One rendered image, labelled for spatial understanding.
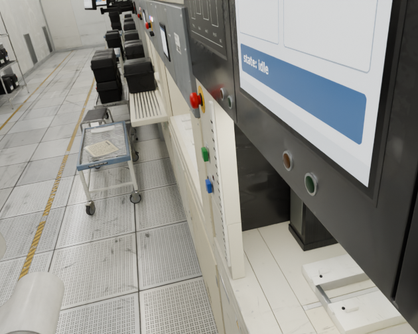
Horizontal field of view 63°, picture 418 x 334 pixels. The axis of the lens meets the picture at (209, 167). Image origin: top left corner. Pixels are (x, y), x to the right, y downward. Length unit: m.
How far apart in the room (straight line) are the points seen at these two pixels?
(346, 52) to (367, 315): 0.74
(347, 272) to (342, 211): 0.72
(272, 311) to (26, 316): 0.56
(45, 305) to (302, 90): 0.53
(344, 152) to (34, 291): 0.56
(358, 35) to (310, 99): 0.08
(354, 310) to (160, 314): 1.38
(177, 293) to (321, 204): 1.91
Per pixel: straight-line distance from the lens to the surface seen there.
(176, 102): 2.31
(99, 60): 4.31
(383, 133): 0.22
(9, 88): 7.64
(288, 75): 0.33
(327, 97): 0.27
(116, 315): 2.19
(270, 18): 0.36
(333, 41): 0.26
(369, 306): 0.94
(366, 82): 0.23
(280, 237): 1.13
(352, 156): 0.25
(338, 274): 0.99
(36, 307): 0.66
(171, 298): 2.17
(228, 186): 0.81
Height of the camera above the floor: 1.60
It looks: 28 degrees down
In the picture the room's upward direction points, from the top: 7 degrees counter-clockwise
